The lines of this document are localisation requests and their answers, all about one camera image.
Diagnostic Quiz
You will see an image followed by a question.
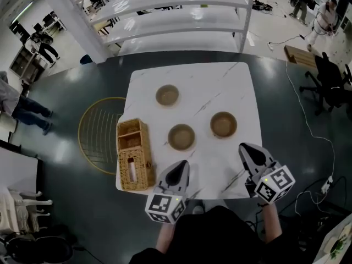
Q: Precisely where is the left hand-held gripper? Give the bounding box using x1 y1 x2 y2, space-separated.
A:
145 159 191 225

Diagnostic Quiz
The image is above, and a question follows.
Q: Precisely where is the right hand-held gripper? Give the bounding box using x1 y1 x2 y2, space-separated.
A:
238 142 296 205

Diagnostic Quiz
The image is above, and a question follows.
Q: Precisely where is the small brown bowl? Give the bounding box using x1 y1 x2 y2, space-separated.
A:
155 84 180 108

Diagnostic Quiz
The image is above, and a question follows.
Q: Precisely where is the person's right forearm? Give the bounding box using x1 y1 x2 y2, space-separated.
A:
259 201 283 244

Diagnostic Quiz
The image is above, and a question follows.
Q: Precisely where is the person's left forearm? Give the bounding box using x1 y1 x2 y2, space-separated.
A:
155 222 180 256

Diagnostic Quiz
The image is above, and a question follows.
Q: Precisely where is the stack of white chairs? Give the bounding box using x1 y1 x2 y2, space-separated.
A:
0 186 53 234

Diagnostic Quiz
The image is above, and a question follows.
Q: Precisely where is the wicker tissue box basket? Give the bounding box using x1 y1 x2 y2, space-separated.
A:
115 118 156 191

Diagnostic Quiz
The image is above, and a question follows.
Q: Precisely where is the white power strip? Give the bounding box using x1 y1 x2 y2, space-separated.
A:
321 175 334 194

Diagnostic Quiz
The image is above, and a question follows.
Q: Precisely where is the person's black clothing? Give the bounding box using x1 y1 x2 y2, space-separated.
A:
128 205 306 264

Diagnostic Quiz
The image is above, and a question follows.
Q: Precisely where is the white tray with greens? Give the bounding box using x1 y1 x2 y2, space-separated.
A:
312 212 352 264

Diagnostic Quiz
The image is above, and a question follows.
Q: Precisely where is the black office chair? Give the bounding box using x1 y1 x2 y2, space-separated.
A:
299 52 352 117

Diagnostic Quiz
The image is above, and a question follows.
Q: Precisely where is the black round seat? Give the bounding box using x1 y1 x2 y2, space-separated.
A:
3 224 74 264

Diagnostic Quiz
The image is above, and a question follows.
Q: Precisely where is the wooden pallet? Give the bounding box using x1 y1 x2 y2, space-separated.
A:
283 45 317 67

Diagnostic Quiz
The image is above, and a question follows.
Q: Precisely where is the white side table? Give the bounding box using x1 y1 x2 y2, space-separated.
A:
0 140 44 193

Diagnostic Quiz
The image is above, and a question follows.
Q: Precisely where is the white metal shelf rack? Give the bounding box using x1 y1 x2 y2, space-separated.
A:
35 0 258 64

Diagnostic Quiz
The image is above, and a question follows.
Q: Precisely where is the grey cabinet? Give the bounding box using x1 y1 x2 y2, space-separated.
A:
9 46 45 85

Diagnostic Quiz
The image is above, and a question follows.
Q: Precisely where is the long white cable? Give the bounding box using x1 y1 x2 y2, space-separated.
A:
284 60 337 185

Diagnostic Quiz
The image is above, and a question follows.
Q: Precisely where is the gold wire round chair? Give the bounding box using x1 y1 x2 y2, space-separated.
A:
78 96 128 175

